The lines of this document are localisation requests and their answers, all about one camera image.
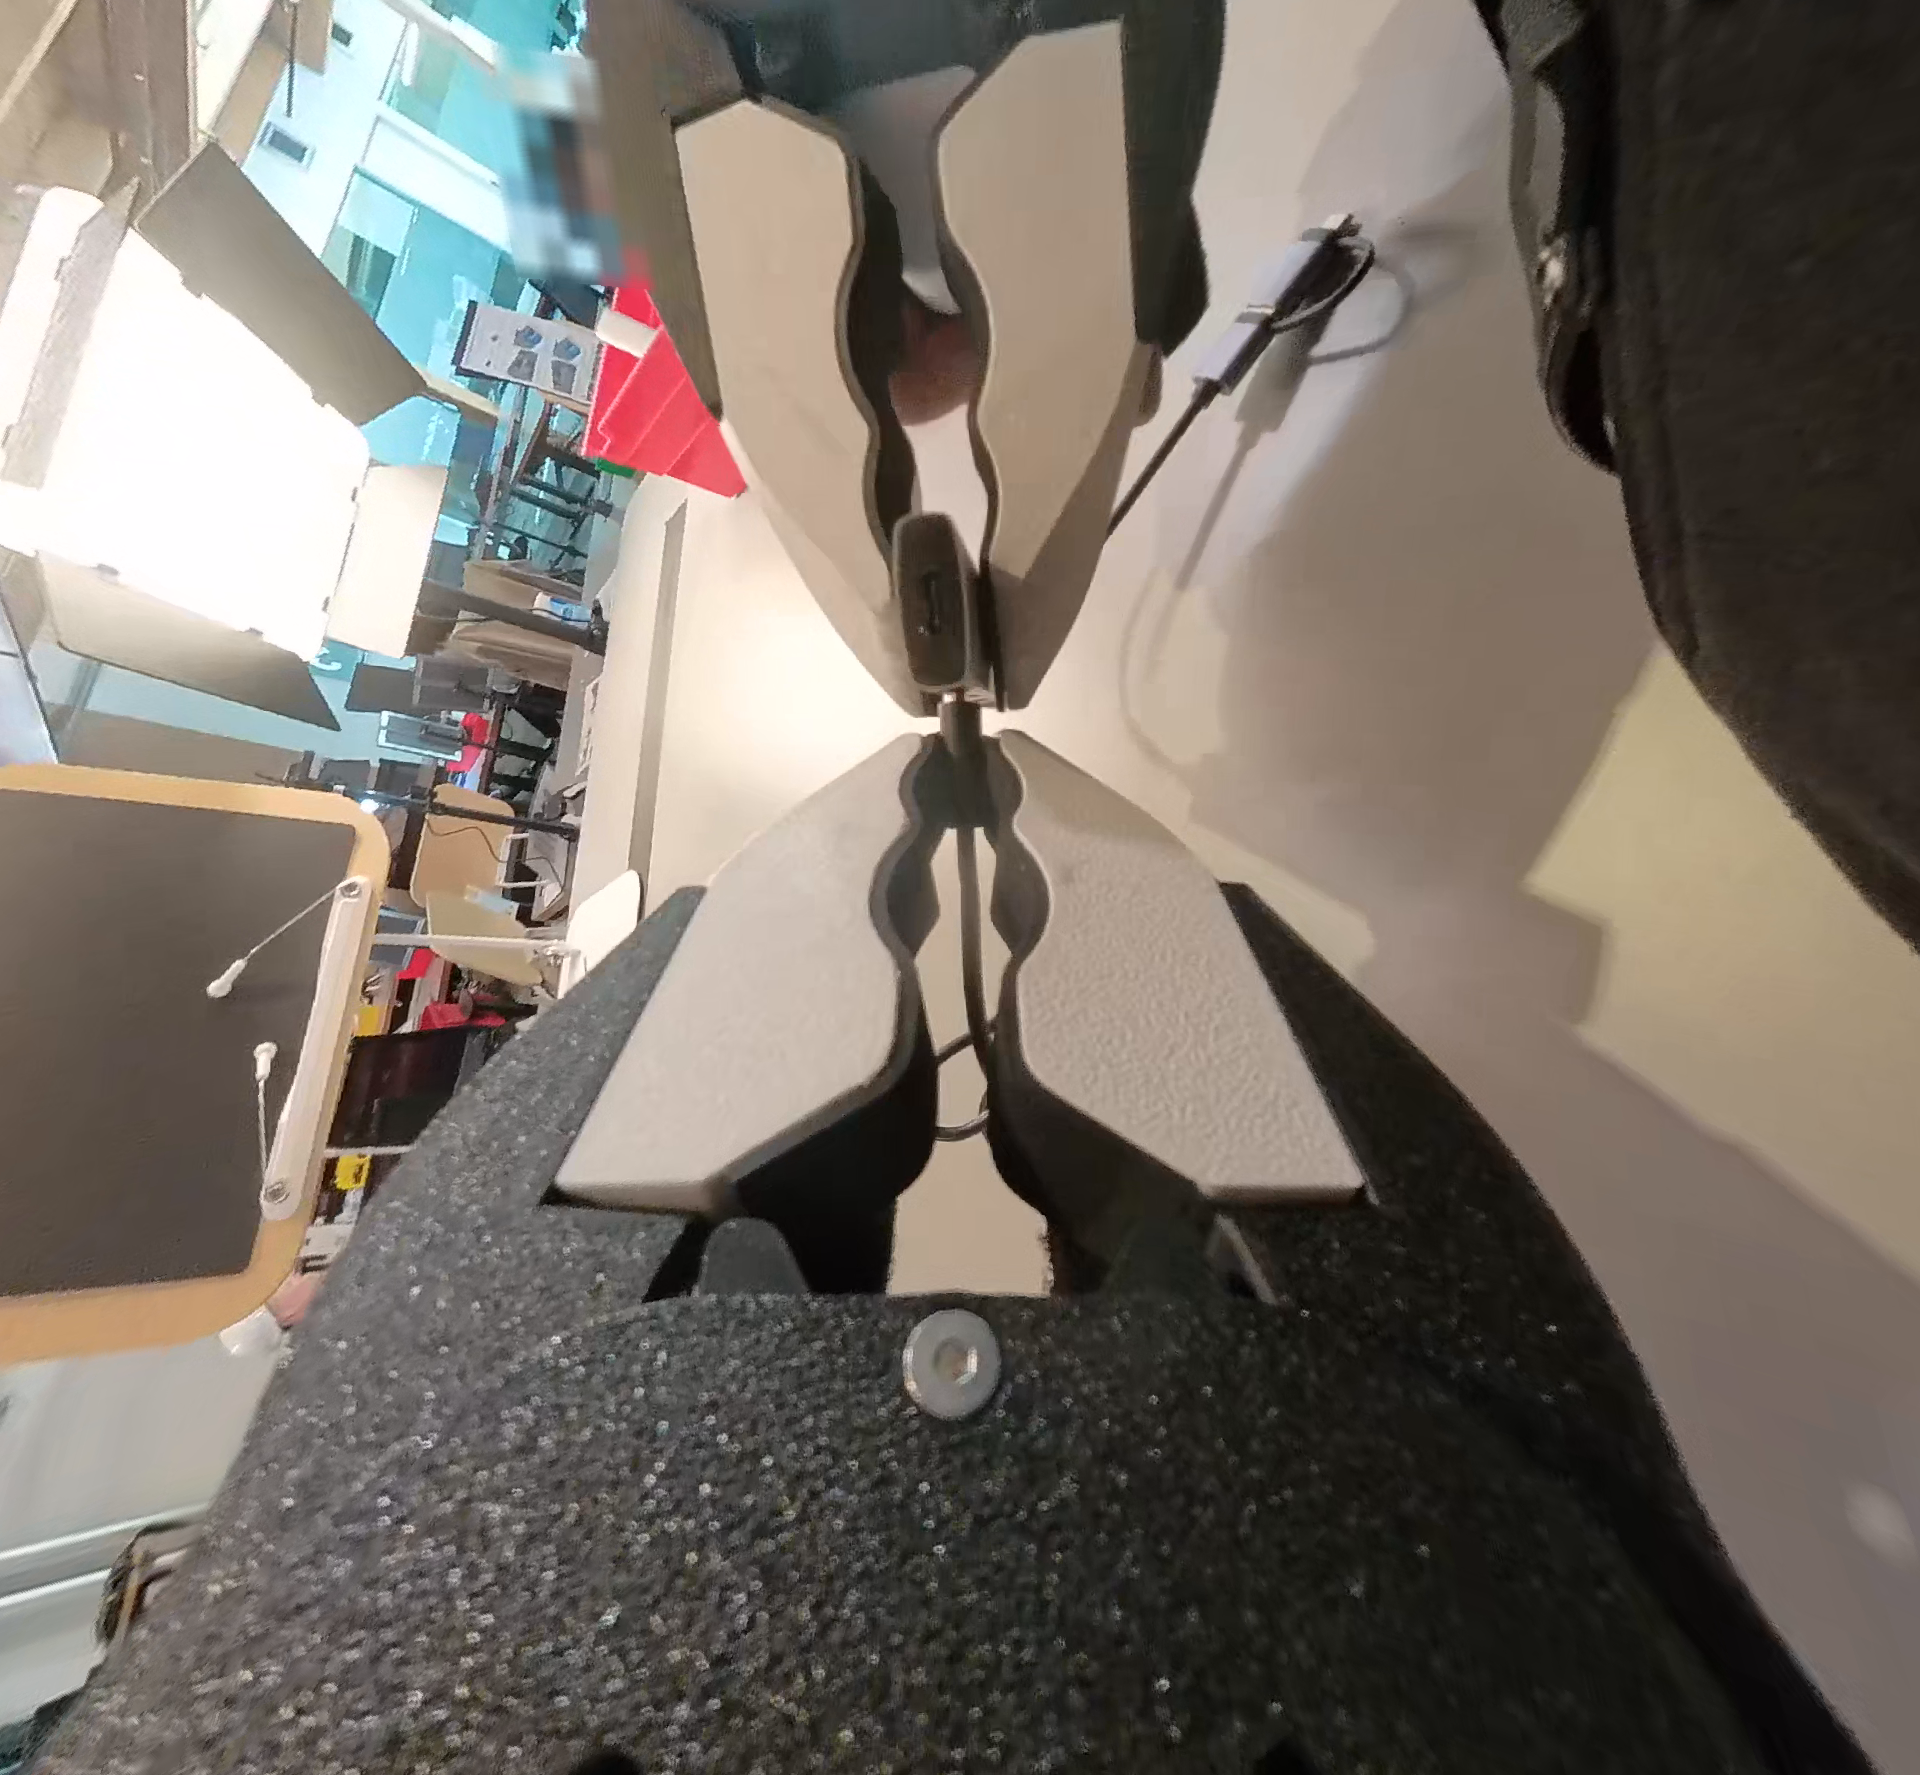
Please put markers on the person's right hand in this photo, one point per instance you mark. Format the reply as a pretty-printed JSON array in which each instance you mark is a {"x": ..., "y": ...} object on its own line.
[{"x": 937, "y": 365}]

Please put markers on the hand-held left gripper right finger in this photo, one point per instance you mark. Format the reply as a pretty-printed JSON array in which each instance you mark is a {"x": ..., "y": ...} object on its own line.
[{"x": 1172, "y": 1011}]

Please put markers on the white picture placard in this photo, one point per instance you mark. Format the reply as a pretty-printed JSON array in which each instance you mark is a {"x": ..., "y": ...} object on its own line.
[{"x": 528, "y": 347}]

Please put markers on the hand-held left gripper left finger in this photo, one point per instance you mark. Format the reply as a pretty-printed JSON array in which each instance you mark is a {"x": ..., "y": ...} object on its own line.
[{"x": 751, "y": 996}]

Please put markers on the grey usb adapter with loop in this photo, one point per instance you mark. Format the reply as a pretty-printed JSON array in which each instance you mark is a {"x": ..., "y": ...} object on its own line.
[{"x": 1302, "y": 272}]

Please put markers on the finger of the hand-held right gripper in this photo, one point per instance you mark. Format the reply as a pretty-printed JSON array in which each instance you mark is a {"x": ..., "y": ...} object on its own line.
[
  {"x": 773, "y": 306},
  {"x": 1060, "y": 306}
]

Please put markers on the wood-framed blackboard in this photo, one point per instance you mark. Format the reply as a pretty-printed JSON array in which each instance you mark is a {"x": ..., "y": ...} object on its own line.
[{"x": 151, "y": 1025}]

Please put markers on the black usb adapter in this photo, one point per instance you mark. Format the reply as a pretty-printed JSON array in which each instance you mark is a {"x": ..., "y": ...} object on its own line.
[{"x": 937, "y": 606}]

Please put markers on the red plastic bin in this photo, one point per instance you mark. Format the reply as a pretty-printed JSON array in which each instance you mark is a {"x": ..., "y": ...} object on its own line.
[{"x": 660, "y": 411}]

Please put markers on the studio softbox light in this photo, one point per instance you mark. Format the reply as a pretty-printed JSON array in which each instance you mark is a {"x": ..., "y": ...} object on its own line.
[{"x": 166, "y": 456}]

